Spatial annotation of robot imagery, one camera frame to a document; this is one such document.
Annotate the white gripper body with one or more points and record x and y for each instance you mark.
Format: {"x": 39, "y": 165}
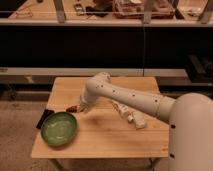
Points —
{"x": 85, "y": 104}

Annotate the brown red oblong object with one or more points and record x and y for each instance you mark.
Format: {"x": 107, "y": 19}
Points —
{"x": 72, "y": 109}

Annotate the green ceramic bowl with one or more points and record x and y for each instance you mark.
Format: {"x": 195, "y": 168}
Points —
{"x": 59, "y": 129}

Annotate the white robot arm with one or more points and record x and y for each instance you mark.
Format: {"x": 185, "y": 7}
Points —
{"x": 190, "y": 120}

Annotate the wooden table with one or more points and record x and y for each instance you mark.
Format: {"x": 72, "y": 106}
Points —
{"x": 102, "y": 133}

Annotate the black smartphone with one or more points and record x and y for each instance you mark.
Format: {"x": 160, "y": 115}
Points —
{"x": 45, "y": 114}

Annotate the crumpled white cloth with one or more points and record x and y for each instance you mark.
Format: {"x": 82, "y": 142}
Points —
{"x": 132, "y": 116}

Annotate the small dark device on shelf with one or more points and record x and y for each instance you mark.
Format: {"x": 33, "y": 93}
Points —
{"x": 79, "y": 9}

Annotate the wicker tray on shelf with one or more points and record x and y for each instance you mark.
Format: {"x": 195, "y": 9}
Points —
{"x": 161, "y": 9}

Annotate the black box at right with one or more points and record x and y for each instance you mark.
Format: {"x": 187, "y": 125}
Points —
{"x": 199, "y": 69}

